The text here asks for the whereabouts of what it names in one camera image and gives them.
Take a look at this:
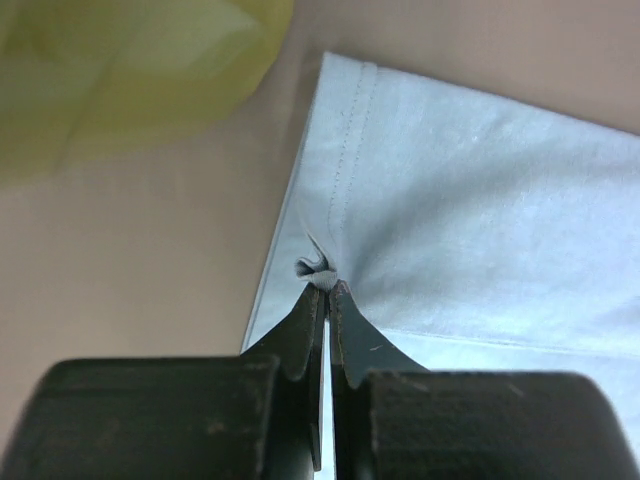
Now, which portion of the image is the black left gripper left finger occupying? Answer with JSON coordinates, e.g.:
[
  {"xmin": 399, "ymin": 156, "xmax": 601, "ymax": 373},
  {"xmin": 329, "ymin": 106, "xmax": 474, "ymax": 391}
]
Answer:
[{"xmin": 1, "ymin": 285, "xmax": 325, "ymax": 479}]

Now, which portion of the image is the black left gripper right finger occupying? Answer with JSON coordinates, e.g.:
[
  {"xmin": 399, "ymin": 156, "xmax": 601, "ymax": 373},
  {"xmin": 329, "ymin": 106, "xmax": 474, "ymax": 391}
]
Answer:
[{"xmin": 328, "ymin": 282, "xmax": 639, "ymax": 479}]

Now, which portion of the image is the olive green plastic bin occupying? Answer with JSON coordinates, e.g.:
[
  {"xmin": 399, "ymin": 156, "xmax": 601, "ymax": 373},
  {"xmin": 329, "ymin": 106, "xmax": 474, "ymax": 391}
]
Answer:
[{"xmin": 1, "ymin": 1, "xmax": 294, "ymax": 185}]

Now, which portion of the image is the grey-blue t-shirt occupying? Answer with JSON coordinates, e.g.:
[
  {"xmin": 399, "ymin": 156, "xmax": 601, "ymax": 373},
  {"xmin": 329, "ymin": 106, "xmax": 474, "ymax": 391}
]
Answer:
[{"xmin": 240, "ymin": 50, "xmax": 640, "ymax": 396}]

